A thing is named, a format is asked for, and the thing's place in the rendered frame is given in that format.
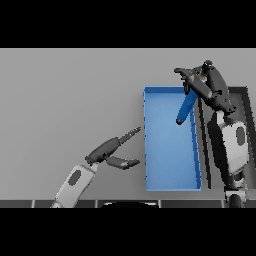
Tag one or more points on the blue bin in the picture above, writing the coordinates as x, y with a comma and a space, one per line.
170, 143

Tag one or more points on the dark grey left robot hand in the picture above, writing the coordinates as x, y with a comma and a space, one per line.
105, 150

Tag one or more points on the blue pipe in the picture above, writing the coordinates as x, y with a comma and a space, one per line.
186, 108

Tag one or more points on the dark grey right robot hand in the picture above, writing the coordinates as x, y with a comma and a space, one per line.
213, 87

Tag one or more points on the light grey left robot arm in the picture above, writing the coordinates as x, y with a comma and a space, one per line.
75, 184

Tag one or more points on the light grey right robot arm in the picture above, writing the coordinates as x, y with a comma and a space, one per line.
230, 150

